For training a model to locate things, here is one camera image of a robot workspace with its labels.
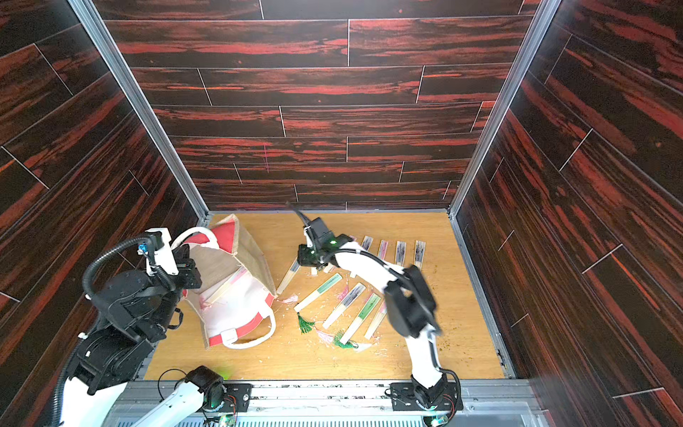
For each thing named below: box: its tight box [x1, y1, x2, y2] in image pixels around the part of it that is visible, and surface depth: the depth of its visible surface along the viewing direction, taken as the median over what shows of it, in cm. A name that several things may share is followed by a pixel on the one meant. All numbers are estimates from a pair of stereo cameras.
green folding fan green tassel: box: [334, 292, 382, 349], surface depth 88 cm
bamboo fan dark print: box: [321, 282, 367, 330], surface depth 93 cm
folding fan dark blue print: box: [413, 240, 426, 274], surface depth 107 cm
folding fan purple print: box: [395, 241, 407, 266], surface depth 109 cm
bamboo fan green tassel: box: [293, 273, 344, 334], surface depth 93 cm
